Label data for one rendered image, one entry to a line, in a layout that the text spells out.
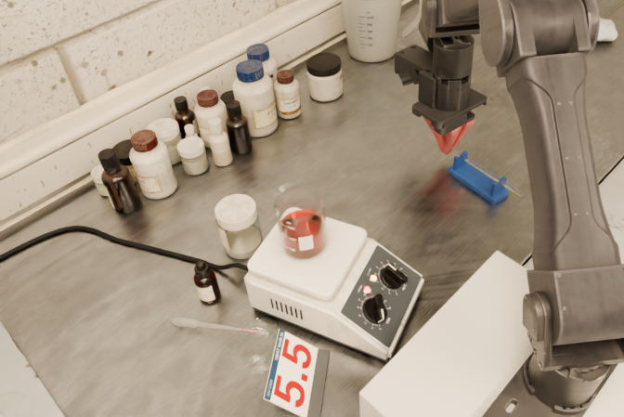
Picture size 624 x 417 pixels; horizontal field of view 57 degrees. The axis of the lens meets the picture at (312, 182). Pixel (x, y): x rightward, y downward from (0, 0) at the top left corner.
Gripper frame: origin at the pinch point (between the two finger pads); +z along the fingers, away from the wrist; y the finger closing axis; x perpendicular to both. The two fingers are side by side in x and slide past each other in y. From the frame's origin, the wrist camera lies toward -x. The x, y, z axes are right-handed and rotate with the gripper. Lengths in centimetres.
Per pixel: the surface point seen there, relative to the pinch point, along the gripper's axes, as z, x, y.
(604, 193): 3.6, 20.8, -13.2
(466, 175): 2.0, 5.4, 0.7
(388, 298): -1.2, 18.3, 27.7
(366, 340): -0.8, 21.1, 33.5
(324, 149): 2.3, -15.5, 14.0
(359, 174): 2.5, -6.5, 13.1
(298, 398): 1.8, 21.1, 43.5
